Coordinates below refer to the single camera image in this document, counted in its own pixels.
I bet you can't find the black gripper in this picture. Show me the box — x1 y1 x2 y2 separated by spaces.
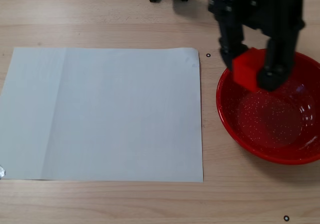
207 0 307 92

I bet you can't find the red cube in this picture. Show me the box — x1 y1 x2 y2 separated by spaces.
231 47 266 93

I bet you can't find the white paper sheet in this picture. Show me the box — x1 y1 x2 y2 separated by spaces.
0 47 205 184

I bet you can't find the red speckled bowl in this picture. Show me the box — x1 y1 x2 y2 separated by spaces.
215 48 320 166

